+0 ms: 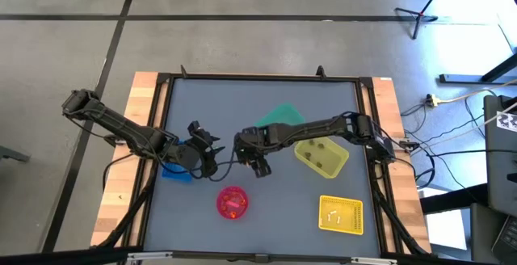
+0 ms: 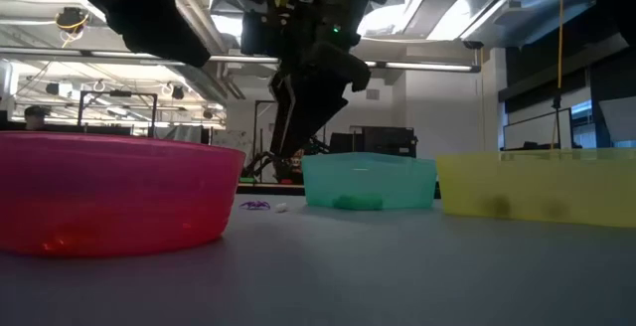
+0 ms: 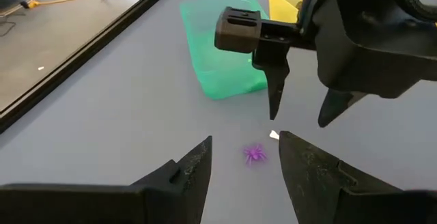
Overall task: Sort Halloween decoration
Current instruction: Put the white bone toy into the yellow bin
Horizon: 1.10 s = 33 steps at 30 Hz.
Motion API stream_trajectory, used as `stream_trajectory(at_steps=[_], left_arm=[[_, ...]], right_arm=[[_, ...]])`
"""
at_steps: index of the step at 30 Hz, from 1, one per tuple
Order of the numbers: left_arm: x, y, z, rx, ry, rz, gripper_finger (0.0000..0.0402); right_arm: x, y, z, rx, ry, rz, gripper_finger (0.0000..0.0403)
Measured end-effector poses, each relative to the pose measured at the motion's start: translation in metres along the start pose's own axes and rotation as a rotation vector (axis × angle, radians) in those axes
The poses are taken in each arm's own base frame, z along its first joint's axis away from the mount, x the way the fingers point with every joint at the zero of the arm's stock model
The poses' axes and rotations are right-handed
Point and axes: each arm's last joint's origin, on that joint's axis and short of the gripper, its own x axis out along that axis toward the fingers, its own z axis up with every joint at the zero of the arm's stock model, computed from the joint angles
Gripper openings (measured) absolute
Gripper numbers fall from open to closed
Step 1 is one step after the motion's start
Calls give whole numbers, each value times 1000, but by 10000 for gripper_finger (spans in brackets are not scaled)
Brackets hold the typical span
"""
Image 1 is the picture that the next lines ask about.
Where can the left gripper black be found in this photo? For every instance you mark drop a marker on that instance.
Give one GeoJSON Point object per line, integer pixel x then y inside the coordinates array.
{"type": "Point", "coordinates": [190, 154]}

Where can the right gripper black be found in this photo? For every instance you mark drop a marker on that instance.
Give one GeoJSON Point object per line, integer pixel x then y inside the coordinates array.
{"type": "Point", "coordinates": [252, 144]}

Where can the blue plastic basket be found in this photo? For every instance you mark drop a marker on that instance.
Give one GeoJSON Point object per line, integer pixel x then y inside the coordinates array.
{"type": "Point", "coordinates": [177, 176]}

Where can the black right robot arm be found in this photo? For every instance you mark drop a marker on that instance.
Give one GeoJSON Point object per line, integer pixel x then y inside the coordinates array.
{"type": "Point", "coordinates": [315, 129]}

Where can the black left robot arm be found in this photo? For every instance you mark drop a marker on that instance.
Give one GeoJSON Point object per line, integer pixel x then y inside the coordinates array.
{"type": "Point", "coordinates": [121, 129]}

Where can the pink round plastic bowl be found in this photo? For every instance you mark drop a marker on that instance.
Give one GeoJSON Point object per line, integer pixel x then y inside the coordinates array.
{"type": "Point", "coordinates": [240, 210]}

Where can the teal plastic bin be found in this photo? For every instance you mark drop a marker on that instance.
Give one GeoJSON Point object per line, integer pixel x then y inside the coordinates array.
{"type": "Point", "coordinates": [282, 113]}

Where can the yellow-green translucent bin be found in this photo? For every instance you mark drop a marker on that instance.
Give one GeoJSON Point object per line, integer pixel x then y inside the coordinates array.
{"type": "Point", "coordinates": [335, 162]}

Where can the grey-blue table mat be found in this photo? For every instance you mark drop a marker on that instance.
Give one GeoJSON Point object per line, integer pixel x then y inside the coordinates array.
{"type": "Point", "coordinates": [190, 224]}

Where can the yellow perforated basket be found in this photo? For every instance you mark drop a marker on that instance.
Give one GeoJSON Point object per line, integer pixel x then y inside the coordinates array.
{"type": "Point", "coordinates": [351, 224]}

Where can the yellow power plug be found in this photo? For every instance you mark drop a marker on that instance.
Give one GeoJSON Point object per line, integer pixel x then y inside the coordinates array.
{"type": "Point", "coordinates": [434, 100]}

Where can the black desk leg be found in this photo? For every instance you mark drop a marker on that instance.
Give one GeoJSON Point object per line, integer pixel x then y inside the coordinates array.
{"type": "Point", "coordinates": [464, 79]}
{"type": "Point", "coordinates": [452, 198]}

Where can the grey chair foot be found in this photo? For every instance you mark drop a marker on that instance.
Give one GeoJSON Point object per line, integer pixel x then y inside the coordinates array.
{"type": "Point", "coordinates": [12, 154]}

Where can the black light stand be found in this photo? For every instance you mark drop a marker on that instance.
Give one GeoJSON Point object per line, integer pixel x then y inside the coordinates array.
{"type": "Point", "coordinates": [420, 15]}

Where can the dark grey box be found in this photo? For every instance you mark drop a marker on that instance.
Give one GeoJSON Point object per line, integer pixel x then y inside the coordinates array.
{"type": "Point", "coordinates": [480, 232]}

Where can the black equipment case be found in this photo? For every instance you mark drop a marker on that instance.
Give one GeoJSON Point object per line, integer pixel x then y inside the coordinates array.
{"type": "Point", "coordinates": [498, 168]}

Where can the white marker paper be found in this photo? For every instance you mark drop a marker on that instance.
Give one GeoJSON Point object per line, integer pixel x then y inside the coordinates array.
{"type": "Point", "coordinates": [508, 121]}

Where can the black keyboard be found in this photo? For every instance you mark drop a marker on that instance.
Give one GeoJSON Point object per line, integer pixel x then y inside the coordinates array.
{"type": "Point", "coordinates": [509, 241]}

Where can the black table frame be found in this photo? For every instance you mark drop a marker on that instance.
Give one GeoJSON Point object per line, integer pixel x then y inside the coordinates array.
{"type": "Point", "coordinates": [262, 77]}

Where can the black camera rig bar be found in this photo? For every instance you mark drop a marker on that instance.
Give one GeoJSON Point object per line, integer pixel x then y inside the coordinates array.
{"type": "Point", "coordinates": [258, 259]}

